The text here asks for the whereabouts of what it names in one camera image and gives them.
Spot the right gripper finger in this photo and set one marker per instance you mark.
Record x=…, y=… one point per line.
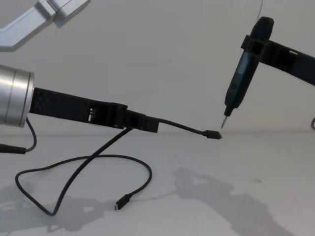
x=251, y=45

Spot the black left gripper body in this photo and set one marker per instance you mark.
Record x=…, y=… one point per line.
x=64, y=105

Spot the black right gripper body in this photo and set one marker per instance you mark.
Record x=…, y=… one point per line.
x=295, y=64

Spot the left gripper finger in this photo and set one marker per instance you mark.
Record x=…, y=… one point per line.
x=142, y=123

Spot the black electric screwdriver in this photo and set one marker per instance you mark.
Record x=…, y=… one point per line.
x=237, y=86

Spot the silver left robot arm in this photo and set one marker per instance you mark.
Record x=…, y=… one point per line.
x=14, y=96

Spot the white table cloth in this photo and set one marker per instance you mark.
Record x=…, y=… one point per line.
x=221, y=172

